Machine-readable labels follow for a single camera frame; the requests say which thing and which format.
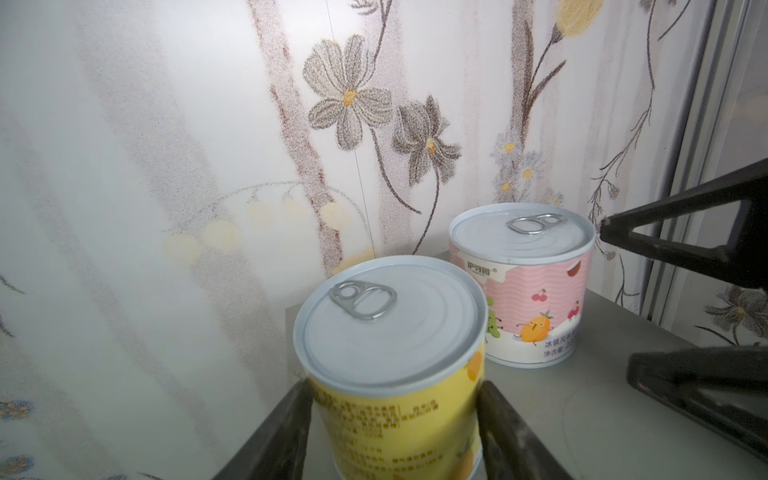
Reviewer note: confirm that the pink label can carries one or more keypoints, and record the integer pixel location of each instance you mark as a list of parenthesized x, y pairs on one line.
[(532, 262)]

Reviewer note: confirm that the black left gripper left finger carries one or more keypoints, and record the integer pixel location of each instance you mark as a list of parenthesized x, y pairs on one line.
[(277, 449)]

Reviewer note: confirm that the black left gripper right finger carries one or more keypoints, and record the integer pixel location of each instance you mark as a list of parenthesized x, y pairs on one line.
[(511, 450)]

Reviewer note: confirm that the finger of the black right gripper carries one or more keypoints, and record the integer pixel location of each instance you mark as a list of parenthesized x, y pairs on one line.
[(721, 388), (741, 258)]

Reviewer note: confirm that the yellow label can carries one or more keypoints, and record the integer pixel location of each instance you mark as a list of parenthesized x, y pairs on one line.
[(394, 350)]

